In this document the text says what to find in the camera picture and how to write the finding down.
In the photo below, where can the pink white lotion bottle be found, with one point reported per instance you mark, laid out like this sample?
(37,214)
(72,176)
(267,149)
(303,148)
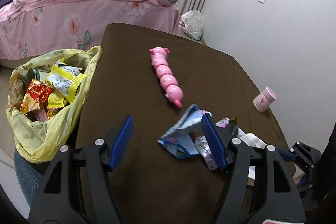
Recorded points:
(262,101)

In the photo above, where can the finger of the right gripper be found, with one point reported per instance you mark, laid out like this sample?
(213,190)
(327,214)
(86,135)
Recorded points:
(287,156)

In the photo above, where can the pink floral bed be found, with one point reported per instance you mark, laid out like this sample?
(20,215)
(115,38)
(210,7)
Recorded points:
(77,25)

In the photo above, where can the white plastic bag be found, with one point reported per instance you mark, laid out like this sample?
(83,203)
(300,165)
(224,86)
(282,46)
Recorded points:
(192,22)

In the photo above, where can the brown table cloth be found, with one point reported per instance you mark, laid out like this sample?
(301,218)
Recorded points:
(151,185)

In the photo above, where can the blue white snack wrapper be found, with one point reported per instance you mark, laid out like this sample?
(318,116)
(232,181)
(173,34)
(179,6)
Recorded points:
(178,142)

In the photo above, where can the yellow plastic trash bag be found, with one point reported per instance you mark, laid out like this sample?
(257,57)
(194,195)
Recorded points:
(38,135)

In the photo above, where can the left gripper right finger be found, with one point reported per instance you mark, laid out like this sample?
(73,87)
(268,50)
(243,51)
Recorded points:
(275,197)

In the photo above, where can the white tissue packet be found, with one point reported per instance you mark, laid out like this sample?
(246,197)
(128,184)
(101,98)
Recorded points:
(253,141)

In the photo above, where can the red candy wrapper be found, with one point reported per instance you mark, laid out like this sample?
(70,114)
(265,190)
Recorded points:
(35,97)

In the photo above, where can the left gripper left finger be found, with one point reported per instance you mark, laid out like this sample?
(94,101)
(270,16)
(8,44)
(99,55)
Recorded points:
(59,198)

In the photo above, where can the green white snack packet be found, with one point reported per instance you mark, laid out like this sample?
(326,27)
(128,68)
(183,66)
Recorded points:
(40,75)

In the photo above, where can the yellow snack wrapper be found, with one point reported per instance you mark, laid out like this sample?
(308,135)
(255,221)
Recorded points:
(66,79)

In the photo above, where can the pink caterpillar toy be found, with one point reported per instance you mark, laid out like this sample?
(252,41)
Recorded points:
(167,80)

